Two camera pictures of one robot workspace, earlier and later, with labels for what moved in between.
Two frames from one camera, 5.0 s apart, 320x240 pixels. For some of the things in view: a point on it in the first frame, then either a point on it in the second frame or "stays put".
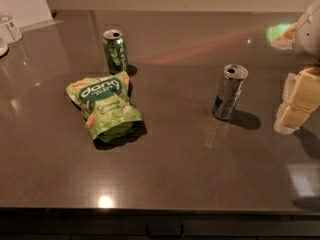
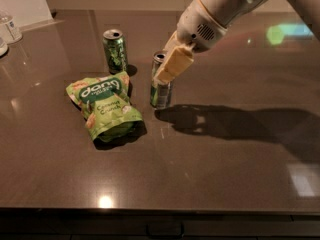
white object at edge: x=10 y=30 stays put
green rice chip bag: x=107 y=106 stays put
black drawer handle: x=165 y=230 stays put
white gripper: x=308 y=34 -> x=196 y=27
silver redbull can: x=234 y=75 -> x=161 y=93
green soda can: x=115 y=50 stays put
